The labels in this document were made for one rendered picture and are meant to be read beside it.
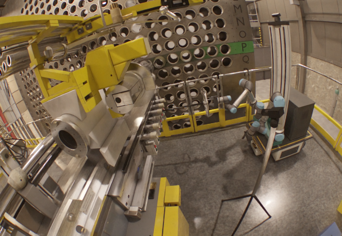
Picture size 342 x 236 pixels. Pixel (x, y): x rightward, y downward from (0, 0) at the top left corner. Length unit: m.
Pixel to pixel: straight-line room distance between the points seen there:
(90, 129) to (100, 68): 0.39
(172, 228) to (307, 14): 9.29
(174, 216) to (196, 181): 0.93
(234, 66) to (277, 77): 1.55
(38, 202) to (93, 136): 0.62
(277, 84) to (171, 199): 1.76
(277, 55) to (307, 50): 7.39
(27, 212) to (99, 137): 0.84
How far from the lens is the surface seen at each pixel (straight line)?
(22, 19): 0.88
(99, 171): 1.09
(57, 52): 1.07
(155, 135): 1.45
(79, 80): 0.85
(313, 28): 8.86
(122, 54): 0.85
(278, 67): 1.94
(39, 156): 1.16
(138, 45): 0.82
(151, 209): 1.29
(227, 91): 3.43
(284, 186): 2.09
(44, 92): 1.10
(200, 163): 2.21
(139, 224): 1.27
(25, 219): 1.28
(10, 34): 0.94
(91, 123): 0.99
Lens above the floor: 1.70
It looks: 26 degrees down
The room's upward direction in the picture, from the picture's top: 15 degrees counter-clockwise
